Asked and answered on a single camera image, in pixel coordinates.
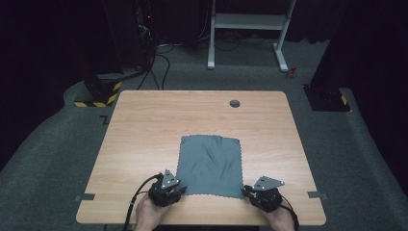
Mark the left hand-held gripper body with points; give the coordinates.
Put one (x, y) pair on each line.
(162, 194)

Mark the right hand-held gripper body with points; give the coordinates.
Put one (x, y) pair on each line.
(267, 197)

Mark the grey cloth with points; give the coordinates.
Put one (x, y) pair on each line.
(208, 163)

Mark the person's left hand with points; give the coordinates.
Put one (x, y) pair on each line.
(149, 213)

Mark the person's right hand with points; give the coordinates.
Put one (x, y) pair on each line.
(280, 219)

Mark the grey tape strip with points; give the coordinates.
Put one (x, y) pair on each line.
(85, 197)
(317, 194)

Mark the black square stand base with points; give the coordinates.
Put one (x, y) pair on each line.
(325, 97)

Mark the black base with yellow stripes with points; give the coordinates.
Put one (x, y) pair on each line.
(102, 93)

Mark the dark equipment rack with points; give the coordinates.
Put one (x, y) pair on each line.
(134, 32)

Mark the white metal stand frame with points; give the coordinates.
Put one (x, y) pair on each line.
(248, 21)

